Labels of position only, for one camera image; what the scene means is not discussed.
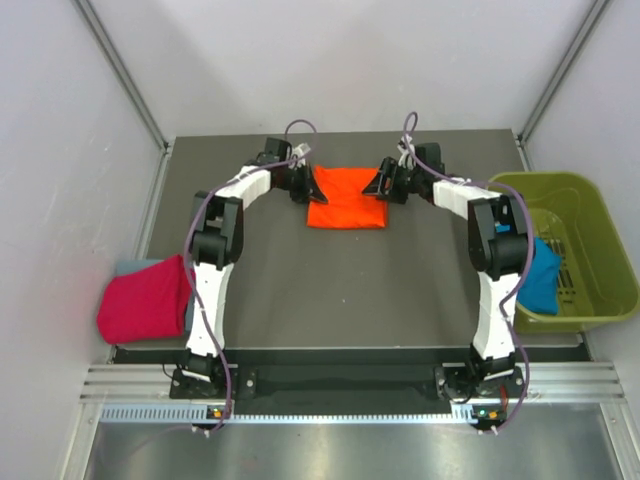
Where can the grey folded t shirt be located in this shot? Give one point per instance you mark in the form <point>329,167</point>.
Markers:
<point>127,267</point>

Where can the blue t shirt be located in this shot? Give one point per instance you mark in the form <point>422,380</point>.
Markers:
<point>538,293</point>

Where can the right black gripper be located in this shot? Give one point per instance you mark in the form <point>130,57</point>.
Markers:
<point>379,187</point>

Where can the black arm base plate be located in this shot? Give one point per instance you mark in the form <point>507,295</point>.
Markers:
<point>422,382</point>

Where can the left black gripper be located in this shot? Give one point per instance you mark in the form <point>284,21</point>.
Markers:
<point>308,188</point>

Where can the olive green plastic bin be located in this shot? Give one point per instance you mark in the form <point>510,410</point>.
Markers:
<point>596,284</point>

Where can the red folded t shirt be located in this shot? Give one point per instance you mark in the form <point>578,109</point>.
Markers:
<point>146,305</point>

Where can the aluminium frame rail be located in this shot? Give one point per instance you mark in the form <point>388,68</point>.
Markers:
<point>564,382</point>

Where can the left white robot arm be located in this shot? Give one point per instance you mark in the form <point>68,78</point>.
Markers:
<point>215,242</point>

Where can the orange t shirt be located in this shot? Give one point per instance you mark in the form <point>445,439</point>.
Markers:
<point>347,207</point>

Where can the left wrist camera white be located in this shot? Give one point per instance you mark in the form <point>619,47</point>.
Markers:
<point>298,156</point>

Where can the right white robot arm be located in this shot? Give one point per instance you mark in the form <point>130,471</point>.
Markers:
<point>499,249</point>

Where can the slotted cable duct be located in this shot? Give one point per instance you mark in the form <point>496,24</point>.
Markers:
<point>202,414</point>

